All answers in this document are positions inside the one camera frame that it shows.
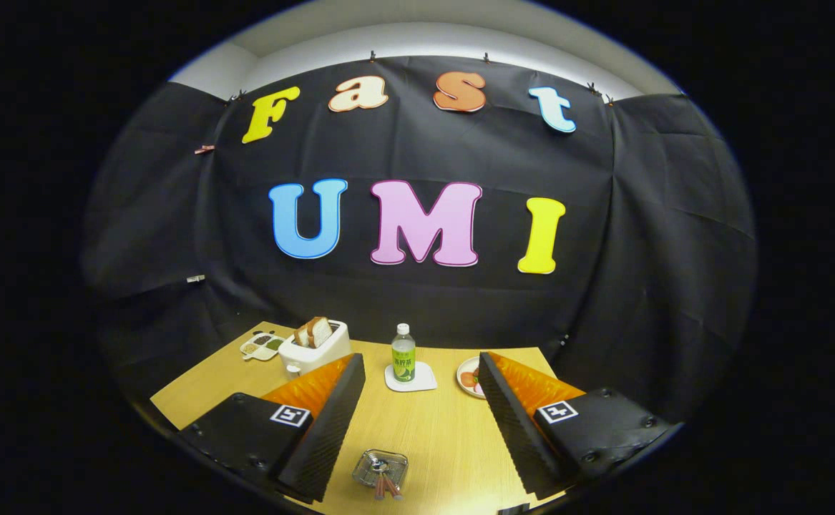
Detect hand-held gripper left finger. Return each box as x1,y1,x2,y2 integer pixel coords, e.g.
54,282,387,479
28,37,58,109
177,352,366,504

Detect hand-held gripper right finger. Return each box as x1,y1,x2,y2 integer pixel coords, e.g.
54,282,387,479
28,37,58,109
477,350,675,500

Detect plate of toy food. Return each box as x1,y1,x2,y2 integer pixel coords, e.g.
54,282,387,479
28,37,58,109
456,355,489,399

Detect white toaster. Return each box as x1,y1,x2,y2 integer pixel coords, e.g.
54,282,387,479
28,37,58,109
278,320,353,378

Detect white coaster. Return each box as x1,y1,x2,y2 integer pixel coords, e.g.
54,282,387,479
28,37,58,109
384,361,438,393

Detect green label drink bottle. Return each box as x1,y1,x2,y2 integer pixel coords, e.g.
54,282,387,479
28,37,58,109
391,323,417,383

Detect white divided seasoning dish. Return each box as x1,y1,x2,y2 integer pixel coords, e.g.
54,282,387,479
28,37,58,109
239,331,285,362

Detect metal wire cutlery rack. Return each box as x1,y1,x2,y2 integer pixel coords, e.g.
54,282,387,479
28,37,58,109
351,448,409,491

